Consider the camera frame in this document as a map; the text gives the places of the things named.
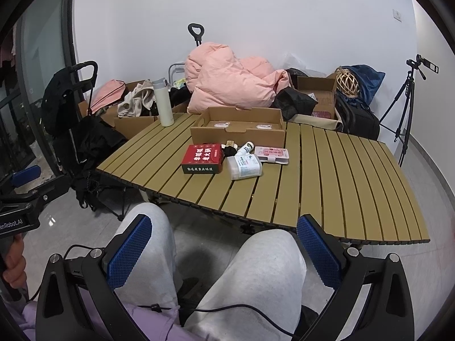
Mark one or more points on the wicker ball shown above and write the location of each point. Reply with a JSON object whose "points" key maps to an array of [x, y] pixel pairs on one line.
{"points": [[348, 83]]}

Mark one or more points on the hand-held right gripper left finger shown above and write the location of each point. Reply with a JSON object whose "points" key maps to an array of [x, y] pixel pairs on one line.
{"points": [[129, 252]]}

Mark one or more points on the black bag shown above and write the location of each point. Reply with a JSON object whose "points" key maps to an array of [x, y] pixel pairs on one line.
{"points": [[295, 103]]}

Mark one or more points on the open cardboard box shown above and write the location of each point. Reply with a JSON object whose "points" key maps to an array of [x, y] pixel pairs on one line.
{"points": [[320, 92]]}

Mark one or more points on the black camera tripod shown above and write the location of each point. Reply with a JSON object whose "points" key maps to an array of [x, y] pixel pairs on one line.
{"points": [[407, 106]]}

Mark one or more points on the pink bag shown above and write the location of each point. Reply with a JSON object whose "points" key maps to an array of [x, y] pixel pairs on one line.
{"points": [[106, 96]]}

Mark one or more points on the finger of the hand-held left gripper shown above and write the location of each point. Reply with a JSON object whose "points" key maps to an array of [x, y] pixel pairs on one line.
{"points": [[53, 189], [26, 176]]}

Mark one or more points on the clear plastic bag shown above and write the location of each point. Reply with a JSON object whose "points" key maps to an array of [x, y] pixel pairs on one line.
{"points": [[305, 64]]}

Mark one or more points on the small black round object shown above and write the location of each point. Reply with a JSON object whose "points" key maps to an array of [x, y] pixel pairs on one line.
{"points": [[229, 151]]}

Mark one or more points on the cardboard box with clothes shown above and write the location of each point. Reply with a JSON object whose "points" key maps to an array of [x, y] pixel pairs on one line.
{"points": [[138, 126]]}

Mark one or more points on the white cylindrical post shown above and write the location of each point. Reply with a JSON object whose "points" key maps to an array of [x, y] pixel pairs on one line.
{"points": [[162, 103]]}

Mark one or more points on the blue cloth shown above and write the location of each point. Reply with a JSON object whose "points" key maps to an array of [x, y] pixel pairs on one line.
{"points": [[369, 78]]}

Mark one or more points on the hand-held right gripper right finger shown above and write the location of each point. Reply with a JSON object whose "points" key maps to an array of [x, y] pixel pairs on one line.
{"points": [[318, 252]]}

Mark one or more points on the person's left hand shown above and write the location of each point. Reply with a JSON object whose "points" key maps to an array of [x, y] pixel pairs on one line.
{"points": [[14, 264]]}

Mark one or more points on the beige clothes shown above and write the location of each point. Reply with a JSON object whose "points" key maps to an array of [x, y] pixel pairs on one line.
{"points": [[137, 101]]}

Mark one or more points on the person's left leg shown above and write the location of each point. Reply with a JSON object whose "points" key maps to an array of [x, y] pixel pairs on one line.
{"points": [[153, 248]]}

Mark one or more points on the small white spray bottle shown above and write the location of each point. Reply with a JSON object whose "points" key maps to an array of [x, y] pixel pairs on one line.
{"points": [[245, 148]]}

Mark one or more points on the black suitcase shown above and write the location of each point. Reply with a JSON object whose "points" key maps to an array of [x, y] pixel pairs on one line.
{"points": [[359, 119]]}

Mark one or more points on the black folding stroller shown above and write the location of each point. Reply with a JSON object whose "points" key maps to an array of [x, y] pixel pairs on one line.
{"points": [[89, 142]]}

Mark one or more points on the purple jacket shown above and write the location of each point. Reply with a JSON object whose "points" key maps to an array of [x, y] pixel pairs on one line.
{"points": [[149, 326]]}

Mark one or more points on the pink duvet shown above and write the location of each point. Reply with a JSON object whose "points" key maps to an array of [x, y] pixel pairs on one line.
{"points": [[227, 81]]}

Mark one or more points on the red printed box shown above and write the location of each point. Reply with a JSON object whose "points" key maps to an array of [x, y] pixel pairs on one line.
{"points": [[202, 160]]}

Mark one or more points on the shallow cardboard box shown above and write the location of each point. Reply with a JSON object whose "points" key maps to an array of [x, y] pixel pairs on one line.
{"points": [[248, 133]]}

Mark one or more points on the dark glass door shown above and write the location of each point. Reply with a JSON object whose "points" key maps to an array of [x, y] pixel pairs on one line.
{"points": [[39, 42]]}

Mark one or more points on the white wall outlet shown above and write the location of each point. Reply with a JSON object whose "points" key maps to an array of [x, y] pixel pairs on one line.
{"points": [[397, 15]]}

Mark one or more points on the person's right leg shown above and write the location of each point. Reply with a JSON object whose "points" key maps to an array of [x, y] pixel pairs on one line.
{"points": [[256, 280]]}

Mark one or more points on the pink card package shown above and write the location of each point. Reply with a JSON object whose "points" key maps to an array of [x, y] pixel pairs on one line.
{"points": [[272, 154]]}

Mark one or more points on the person's leg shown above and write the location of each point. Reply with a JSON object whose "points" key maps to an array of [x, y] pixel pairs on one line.
{"points": [[256, 280], [153, 248]]}

